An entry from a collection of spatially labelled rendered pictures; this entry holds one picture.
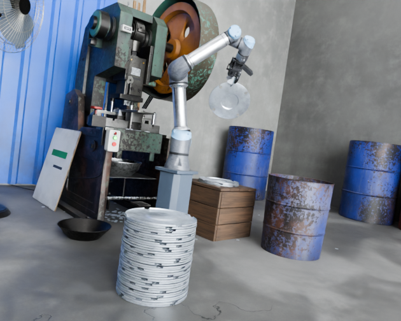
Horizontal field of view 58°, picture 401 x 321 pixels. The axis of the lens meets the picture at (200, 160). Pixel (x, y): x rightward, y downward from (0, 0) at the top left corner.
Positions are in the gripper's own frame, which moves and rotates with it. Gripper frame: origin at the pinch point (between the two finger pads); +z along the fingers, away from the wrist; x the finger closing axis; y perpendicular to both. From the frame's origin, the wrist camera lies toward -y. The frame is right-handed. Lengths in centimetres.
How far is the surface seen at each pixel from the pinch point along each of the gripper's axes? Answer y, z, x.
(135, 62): 62, 19, -32
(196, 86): 14.7, 24.6, -24.2
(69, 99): 106, 65, -33
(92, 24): 94, 1, -39
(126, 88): 67, 31, -17
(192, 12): 25, -12, -64
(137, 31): 64, 3, -46
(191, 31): 23, -1, -57
